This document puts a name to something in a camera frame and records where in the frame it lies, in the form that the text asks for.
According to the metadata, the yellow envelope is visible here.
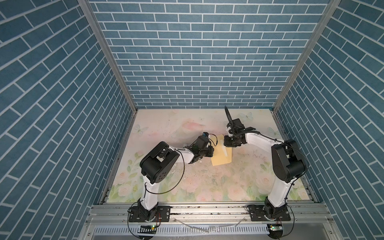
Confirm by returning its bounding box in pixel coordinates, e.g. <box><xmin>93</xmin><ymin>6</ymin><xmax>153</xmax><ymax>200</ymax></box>
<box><xmin>211</xmin><ymin>135</ymin><xmax>233</xmax><ymax>166</ymax></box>

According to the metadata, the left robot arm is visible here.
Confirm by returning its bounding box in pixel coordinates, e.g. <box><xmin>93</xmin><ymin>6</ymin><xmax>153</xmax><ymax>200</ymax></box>
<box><xmin>138</xmin><ymin>132</ymin><xmax>218</xmax><ymax>222</ymax></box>

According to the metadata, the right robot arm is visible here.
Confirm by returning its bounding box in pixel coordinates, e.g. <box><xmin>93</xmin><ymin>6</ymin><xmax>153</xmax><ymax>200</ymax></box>
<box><xmin>224</xmin><ymin>112</ymin><xmax>308</xmax><ymax>221</ymax></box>

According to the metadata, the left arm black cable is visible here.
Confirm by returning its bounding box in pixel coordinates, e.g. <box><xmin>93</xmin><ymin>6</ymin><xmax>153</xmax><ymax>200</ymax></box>
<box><xmin>126</xmin><ymin>131</ymin><xmax>218</xmax><ymax>240</ymax></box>

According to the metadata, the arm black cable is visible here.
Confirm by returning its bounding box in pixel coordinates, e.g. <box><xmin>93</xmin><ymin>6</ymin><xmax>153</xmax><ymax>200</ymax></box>
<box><xmin>126</xmin><ymin>131</ymin><xmax>218</xmax><ymax>240</ymax></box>
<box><xmin>224</xmin><ymin>105</ymin><xmax>310</xmax><ymax>238</ymax></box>

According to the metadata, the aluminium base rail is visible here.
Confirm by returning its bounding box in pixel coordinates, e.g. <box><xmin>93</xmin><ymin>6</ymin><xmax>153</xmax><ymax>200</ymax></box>
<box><xmin>86</xmin><ymin>201</ymin><xmax>333</xmax><ymax>225</ymax></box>

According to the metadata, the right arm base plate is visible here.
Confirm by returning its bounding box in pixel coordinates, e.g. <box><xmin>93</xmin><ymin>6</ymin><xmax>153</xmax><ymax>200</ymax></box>
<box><xmin>246</xmin><ymin>205</ymin><xmax>291</xmax><ymax>222</ymax></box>

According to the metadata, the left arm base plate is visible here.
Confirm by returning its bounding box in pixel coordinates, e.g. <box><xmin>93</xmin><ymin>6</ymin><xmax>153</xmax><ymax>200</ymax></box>
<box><xmin>129</xmin><ymin>205</ymin><xmax>171</xmax><ymax>223</ymax></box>

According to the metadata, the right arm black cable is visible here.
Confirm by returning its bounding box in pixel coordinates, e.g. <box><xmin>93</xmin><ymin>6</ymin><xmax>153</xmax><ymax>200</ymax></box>
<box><xmin>224</xmin><ymin>105</ymin><xmax>310</xmax><ymax>238</ymax></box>

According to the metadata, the white slotted cable duct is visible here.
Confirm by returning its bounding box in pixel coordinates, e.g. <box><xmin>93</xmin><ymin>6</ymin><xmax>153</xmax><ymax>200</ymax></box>
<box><xmin>93</xmin><ymin>224</ymin><xmax>270</xmax><ymax>237</ymax></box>

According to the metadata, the right corner aluminium post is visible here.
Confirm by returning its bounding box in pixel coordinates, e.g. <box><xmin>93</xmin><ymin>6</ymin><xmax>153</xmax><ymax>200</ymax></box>
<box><xmin>272</xmin><ymin>0</ymin><xmax>341</xmax><ymax>114</ymax></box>

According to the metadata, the corner aluminium post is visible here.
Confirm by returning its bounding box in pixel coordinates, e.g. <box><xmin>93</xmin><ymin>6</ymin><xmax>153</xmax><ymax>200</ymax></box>
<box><xmin>272</xmin><ymin>0</ymin><xmax>341</xmax><ymax>114</ymax></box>
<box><xmin>78</xmin><ymin>0</ymin><xmax>138</xmax><ymax>114</ymax></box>

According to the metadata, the left corner aluminium post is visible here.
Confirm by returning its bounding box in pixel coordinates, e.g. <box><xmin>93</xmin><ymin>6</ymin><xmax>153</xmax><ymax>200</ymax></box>
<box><xmin>78</xmin><ymin>0</ymin><xmax>138</xmax><ymax>114</ymax></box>

